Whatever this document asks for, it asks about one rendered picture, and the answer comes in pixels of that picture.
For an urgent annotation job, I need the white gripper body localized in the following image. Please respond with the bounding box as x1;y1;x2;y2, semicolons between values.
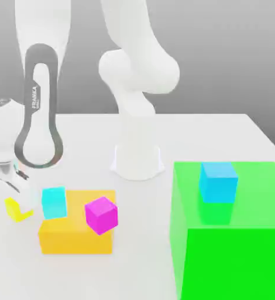
0;174;41;214

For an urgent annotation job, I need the large orange box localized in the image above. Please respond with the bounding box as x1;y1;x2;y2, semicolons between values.
37;189;116;255

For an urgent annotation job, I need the small cyan cube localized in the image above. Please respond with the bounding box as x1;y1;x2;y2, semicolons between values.
41;186;68;220

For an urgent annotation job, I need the small blue cube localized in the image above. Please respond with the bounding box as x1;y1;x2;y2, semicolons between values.
198;161;239;204

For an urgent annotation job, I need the large green box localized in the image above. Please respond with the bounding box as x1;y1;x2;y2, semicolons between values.
169;161;275;300

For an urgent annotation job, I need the small magenta cube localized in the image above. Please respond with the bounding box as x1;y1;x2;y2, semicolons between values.
84;196;119;236

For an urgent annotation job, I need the small yellow cube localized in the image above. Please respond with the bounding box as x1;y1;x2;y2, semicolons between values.
4;196;35;223

